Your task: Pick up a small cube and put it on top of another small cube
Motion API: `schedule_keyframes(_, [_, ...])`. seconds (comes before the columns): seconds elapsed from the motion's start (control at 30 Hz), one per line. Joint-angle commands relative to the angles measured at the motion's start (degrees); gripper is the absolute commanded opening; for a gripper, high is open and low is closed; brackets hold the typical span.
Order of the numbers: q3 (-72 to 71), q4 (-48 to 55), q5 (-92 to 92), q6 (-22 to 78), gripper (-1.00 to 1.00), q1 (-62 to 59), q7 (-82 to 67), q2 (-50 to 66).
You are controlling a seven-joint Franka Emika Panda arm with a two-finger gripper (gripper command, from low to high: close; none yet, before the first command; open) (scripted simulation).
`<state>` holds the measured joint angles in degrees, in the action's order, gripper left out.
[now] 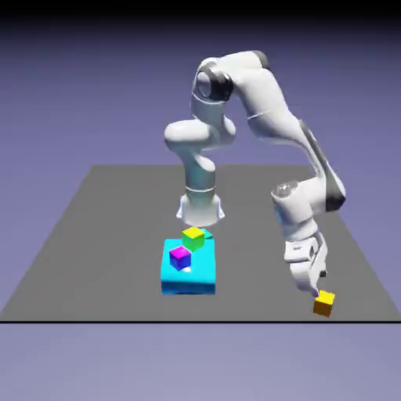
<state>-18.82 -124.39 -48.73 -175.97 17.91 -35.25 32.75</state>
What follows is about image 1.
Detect small yellow-green cube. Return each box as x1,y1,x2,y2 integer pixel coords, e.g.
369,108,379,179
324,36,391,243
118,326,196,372
181,226,206,252

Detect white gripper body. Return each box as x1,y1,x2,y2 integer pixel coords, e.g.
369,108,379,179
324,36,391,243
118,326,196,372
288,232,329,298

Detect large cyan box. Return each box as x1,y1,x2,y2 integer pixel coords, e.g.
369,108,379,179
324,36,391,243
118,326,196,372
160,237,217,296

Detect small magenta cube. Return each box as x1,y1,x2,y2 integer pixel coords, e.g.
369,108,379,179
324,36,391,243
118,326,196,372
168,245,193,273

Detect small orange cube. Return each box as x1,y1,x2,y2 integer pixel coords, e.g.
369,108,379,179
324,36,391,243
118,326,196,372
312,290,336,319

